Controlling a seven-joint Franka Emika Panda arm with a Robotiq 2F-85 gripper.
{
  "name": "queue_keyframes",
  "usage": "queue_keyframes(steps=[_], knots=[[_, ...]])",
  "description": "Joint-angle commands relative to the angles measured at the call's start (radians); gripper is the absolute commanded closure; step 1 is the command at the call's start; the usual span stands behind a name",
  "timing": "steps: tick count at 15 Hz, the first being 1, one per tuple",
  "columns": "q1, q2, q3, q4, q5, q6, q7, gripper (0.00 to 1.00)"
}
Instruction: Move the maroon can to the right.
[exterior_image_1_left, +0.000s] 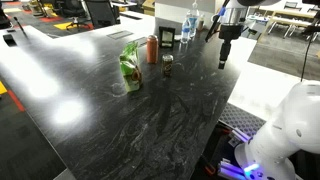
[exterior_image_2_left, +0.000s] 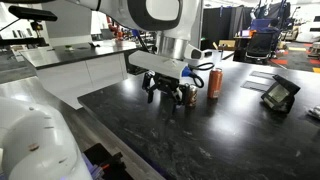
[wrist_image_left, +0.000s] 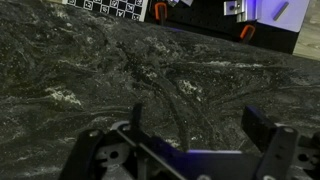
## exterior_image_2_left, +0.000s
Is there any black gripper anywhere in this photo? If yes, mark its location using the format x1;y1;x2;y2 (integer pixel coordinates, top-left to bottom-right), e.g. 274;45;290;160
142;70;191;108

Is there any maroon root beer can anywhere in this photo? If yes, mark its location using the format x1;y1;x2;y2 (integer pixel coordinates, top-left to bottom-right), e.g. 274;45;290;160
186;84;199;108

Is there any orange soda can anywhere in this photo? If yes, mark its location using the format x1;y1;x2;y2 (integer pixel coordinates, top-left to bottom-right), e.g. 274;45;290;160
207;67;224;100

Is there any cardboard box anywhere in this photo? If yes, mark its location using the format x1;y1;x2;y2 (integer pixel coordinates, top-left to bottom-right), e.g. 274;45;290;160
217;39;237;52

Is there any red machine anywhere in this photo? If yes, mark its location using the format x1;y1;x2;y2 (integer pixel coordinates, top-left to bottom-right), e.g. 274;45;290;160
106;15;125;42

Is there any dark flat sheet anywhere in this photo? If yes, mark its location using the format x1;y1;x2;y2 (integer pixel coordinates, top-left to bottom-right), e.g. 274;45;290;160
240;80;268;93
249;70;278;81

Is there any white cabinet with black top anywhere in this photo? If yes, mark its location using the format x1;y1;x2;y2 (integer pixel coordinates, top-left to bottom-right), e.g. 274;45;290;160
19;39;138;111

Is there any black office chair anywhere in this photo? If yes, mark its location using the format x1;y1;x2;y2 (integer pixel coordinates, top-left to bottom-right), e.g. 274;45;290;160
245;31;278;65

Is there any white crumpled object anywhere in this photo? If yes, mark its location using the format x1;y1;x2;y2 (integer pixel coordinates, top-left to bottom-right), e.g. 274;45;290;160
307;105;320;120

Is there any black cable with blue plug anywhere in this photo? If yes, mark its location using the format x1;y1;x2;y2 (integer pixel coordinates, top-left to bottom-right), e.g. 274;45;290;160
180;61;215;89

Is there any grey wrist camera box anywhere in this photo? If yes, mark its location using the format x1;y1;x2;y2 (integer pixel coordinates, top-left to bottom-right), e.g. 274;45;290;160
128;49;193;81

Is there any black box with orange wires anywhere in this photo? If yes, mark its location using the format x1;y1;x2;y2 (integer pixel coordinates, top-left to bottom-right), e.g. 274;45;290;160
82;142;135;180

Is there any black camera on stand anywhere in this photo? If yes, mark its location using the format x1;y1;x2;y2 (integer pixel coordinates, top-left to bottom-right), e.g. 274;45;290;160
0;5;59;48

